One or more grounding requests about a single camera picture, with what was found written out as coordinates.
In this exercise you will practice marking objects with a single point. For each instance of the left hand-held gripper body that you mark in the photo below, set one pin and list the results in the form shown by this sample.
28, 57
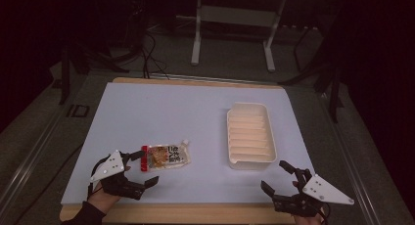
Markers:
112, 164

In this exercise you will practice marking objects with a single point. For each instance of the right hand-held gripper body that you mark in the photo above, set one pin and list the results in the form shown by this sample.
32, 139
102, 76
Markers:
321, 190

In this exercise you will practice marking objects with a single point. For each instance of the printed spout pouch red edge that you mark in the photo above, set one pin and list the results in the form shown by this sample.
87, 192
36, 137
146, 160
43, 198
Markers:
166, 157

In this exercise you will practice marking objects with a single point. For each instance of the white ribbed plastic tray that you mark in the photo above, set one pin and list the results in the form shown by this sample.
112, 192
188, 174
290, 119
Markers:
251, 137

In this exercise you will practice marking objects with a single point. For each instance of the person's right hand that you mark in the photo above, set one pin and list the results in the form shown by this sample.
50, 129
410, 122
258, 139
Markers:
306, 220

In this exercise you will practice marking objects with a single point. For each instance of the person's left hand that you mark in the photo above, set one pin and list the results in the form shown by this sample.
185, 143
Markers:
104, 200

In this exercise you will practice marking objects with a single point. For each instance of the pale blue table mat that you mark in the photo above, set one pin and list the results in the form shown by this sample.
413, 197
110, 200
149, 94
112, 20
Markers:
182, 120

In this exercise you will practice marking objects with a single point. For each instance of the black metal stand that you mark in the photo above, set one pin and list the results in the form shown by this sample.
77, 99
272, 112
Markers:
323, 71
81, 62

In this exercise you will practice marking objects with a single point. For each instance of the silver metal rail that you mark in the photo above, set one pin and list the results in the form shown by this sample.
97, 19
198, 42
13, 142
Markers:
355, 166
29, 156

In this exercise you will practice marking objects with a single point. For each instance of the white metal stand frame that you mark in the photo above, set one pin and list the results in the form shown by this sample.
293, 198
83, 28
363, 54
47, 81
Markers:
235, 16

